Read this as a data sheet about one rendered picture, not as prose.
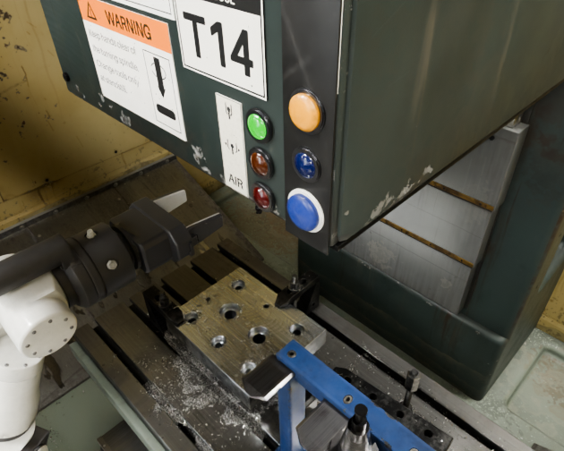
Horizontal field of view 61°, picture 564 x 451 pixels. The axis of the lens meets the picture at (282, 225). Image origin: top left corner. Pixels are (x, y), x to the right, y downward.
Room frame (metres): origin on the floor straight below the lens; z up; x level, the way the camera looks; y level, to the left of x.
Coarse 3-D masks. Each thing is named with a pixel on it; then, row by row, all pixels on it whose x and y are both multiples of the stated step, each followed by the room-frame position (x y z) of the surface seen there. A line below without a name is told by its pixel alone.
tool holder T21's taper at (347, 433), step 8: (368, 424) 0.29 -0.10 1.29; (344, 432) 0.29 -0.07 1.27; (352, 432) 0.28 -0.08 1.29; (360, 432) 0.28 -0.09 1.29; (368, 432) 0.28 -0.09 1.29; (344, 440) 0.29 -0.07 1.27; (352, 440) 0.28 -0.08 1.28; (360, 440) 0.28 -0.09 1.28; (368, 440) 0.28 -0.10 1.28; (344, 448) 0.28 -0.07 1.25; (352, 448) 0.27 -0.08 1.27; (360, 448) 0.27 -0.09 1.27; (368, 448) 0.28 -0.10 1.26
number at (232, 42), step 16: (208, 16) 0.35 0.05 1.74; (224, 16) 0.34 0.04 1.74; (208, 32) 0.36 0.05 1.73; (224, 32) 0.34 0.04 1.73; (240, 32) 0.33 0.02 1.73; (224, 48) 0.34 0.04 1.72; (240, 48) 0.33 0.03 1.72; (256, 48) 0.32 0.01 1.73; (224, 64) 0.35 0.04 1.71; (240, 64) 0.33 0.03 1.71; (256, 64) 0.32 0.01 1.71; (240, 80) 0.33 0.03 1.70; (256, 80) 0.32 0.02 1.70
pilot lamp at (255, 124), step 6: (252, 114) 0.32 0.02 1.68; (252, 120) 0.32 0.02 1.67; (258, 120) 0.31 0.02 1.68; (252, 126) 0.32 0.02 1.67; (258, 126) 0.31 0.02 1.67; (264, 126) 0.31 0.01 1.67; (252, 132) 0.32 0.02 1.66; (258, 132) 0.31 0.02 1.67; (264, 132) 0.31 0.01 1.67; (258, 138) 0.32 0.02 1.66
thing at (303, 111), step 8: (296, 96) 0.28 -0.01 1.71; (304, 96) 0.28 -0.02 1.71; (296, 104) 0.28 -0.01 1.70; (304, 104) 0.28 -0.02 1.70; (312, 104) 0.28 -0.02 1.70; (296, 112) 0.28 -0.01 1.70; (304, 112) 0.28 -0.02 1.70; (312, 112) 0.27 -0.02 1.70; (296, 120) 0.28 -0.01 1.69; (304, 120) 0.28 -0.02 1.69; (312, 120) 0.27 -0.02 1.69; (304, 128) 0.28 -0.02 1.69; (312, 128) 0.28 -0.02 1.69
